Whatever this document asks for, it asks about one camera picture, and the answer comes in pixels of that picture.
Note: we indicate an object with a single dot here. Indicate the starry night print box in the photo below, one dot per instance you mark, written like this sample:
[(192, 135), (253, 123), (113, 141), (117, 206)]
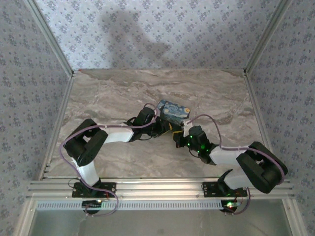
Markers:
[(173, 111)]

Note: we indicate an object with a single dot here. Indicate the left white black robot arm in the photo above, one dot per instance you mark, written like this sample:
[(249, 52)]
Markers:
[(118, 134)]

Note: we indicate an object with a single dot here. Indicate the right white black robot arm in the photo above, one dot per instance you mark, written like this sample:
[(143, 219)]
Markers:
[(224, 155)]

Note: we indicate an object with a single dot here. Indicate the right controller board with LED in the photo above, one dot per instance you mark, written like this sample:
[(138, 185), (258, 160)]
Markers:
[(230, 205)]

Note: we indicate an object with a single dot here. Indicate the controller board with led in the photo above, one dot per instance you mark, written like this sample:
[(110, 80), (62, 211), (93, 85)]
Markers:
[(230, 205), (92, 203)]

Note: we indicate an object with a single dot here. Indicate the left controller board with LED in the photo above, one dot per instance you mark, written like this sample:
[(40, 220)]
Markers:
[(92, 203)]

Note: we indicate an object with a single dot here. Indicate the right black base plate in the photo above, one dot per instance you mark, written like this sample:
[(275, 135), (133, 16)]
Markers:
[(211, 188)]

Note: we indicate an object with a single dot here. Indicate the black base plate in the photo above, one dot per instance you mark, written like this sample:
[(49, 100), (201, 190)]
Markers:
[(211, 188), (108, 186)]

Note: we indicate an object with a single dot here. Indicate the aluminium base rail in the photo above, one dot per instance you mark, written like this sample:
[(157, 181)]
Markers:
[(157, 186)]

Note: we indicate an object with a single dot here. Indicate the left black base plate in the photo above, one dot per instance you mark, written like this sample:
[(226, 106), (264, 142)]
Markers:
[(108, 186)]

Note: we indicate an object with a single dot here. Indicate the aluminium frame post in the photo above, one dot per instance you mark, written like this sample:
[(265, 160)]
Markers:
[(49, 39), (267, 37)]

